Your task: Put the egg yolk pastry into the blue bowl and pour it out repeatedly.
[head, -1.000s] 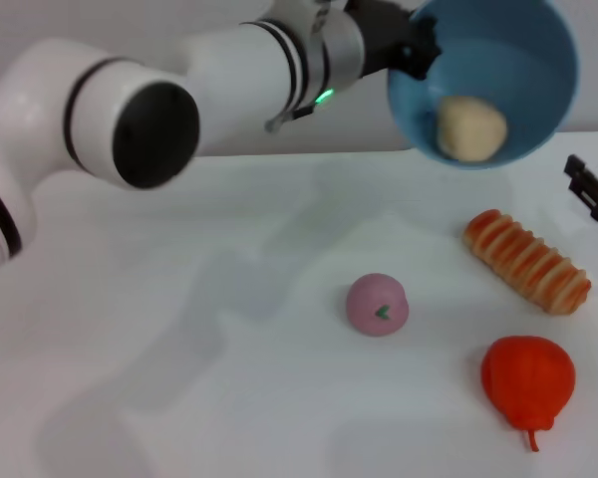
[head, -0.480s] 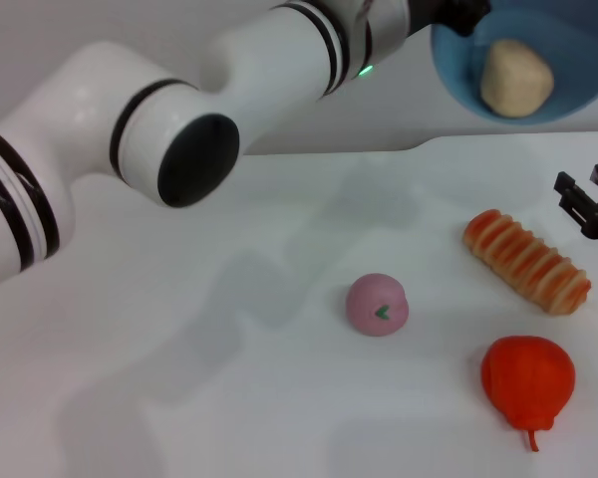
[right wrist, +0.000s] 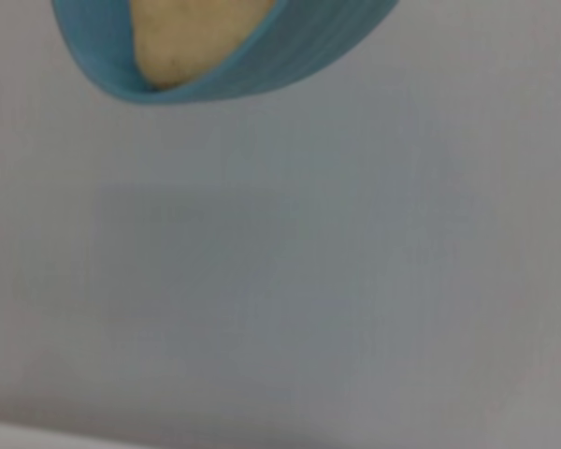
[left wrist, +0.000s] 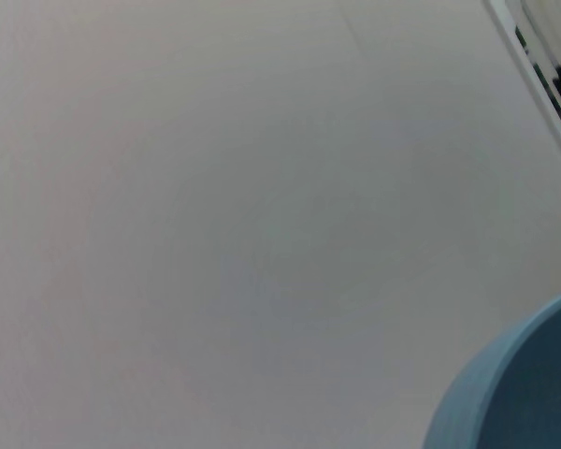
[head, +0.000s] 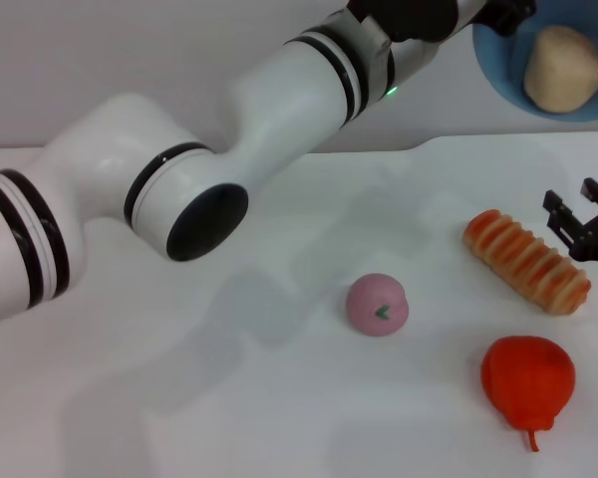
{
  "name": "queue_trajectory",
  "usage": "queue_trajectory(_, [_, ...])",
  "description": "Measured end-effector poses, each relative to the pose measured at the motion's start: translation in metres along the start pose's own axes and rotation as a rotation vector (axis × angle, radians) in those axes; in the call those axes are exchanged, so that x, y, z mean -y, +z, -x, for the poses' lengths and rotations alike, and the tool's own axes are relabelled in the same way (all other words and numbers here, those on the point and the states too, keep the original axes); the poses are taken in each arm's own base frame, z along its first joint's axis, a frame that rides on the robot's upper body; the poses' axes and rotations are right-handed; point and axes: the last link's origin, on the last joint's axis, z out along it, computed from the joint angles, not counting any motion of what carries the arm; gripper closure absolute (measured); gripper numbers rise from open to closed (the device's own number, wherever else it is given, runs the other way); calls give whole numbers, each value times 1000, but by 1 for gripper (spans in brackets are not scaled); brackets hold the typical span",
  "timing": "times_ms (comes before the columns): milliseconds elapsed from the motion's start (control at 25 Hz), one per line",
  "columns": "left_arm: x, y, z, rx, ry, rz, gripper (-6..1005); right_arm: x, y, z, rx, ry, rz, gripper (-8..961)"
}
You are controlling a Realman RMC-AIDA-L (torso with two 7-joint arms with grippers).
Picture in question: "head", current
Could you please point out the beige egg yolk pastry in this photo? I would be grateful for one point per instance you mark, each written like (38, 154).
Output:
(560, 70)

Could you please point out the orange striped bread roll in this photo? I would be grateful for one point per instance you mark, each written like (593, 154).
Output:
(525, 261)

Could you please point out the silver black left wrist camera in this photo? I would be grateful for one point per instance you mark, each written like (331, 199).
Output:
(403, 15)

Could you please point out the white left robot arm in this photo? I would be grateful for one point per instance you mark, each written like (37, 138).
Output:
(204, 149)

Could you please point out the pink round pastry green leaf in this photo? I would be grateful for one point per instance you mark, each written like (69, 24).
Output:
(374, 304)

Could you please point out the blue plastic bowl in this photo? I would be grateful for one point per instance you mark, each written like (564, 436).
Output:
(498, 65)

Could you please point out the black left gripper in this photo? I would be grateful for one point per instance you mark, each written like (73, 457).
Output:
(498, 10)

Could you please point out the red orange persimmon toy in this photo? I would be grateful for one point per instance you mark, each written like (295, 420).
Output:
(525, 381)

